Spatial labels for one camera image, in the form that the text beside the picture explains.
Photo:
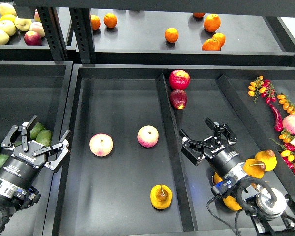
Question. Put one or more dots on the black middle tray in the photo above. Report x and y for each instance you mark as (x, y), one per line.
(110, 195)

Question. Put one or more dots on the orange cherry tomato vine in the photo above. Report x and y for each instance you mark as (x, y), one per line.
(288, 106)

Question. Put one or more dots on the pink apple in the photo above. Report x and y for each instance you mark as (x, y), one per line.
(101, 144)
(148, 136)

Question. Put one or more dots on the green avocado top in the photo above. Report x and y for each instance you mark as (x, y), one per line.
(35, 131)

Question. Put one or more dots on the pale yellow apple middle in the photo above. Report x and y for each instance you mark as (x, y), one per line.
(8, 27)

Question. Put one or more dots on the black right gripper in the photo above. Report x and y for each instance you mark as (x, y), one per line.
(224, 159)

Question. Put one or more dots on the black left tray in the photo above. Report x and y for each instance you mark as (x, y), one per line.
(29, 88)

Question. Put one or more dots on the red apple on shelf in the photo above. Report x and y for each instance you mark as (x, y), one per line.
(32, 38)

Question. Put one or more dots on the green avocado centre hidden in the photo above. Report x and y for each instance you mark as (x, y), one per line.
(17, 143)

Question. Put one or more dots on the cherry tomato bunch top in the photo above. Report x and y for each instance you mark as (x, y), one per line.
(262, 88)

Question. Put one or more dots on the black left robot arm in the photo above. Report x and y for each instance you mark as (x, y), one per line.
(13, 198)

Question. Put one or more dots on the cherry tomato bunch bottom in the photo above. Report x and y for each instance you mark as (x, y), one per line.
(286, 148)

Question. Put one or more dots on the orange centre shelf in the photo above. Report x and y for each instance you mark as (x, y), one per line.
(171, 35)

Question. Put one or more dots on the orange right small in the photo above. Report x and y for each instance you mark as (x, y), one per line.
(220, 37)

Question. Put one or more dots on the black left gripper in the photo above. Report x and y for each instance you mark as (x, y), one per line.
(26, 161)

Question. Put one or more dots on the black perforated post left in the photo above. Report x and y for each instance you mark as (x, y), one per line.
(53, 33)

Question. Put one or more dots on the black upper shelf right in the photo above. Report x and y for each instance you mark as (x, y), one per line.
(138, 38)

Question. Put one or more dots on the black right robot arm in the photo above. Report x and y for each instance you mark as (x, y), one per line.
(265, 206)

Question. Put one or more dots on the orange front right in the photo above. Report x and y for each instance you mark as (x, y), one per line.
(211, 44)

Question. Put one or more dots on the pale peach on shelf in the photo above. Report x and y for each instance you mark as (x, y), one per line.
(38, 28)

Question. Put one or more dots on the black tray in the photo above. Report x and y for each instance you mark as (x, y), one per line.
(110, 195)
(29, 88)

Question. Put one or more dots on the red chili pepper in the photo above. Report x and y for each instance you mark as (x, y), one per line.
(278, 122)

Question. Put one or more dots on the cherry tomato bunch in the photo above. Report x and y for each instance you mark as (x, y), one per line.
(286, 148)
(262, 88)

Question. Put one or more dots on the pink apple left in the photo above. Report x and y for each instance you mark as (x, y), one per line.
(101, 144)

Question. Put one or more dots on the dark red apple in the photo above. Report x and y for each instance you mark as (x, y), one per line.
(178, 99)

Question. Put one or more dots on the green avocado beside tray edge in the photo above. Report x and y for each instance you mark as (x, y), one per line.
(44, 137)

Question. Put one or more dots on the large orange upper right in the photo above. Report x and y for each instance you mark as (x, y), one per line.
(212, 23)

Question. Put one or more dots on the pink apple right tray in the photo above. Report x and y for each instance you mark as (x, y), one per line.
(289, 123)

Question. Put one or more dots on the pink apple centre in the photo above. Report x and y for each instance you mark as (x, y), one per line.
(148, 136)

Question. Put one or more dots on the bright red apple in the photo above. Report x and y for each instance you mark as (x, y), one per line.
(179, 79)

